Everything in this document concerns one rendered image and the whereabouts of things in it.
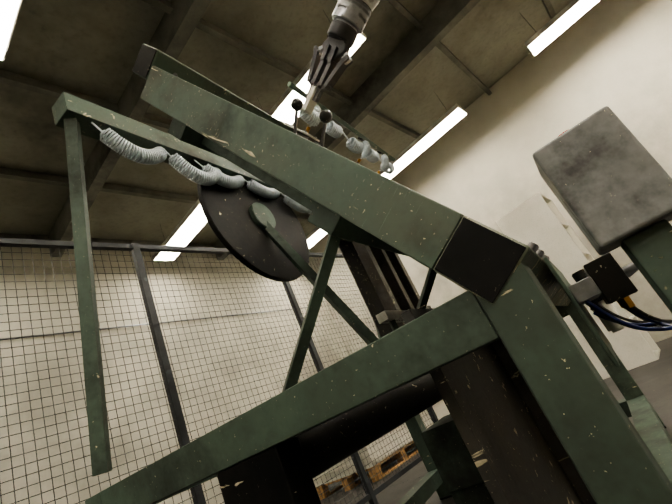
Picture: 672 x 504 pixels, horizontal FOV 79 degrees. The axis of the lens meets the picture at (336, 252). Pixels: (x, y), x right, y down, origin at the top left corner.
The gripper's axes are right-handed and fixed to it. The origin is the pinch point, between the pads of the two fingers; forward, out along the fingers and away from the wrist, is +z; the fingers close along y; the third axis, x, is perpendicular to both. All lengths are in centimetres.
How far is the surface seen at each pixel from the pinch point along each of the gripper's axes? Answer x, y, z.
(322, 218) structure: -8.3, 26.4, 24.6
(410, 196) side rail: -14.3, 46.3, 11.8
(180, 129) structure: -8.4, -36.3, 23.7
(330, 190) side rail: -14.3, 29.3, 17.8
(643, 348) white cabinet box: 431, 134, 31
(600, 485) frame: -14, 92, 35
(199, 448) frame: -14, 28, 86
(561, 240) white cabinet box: 432, 19, -32
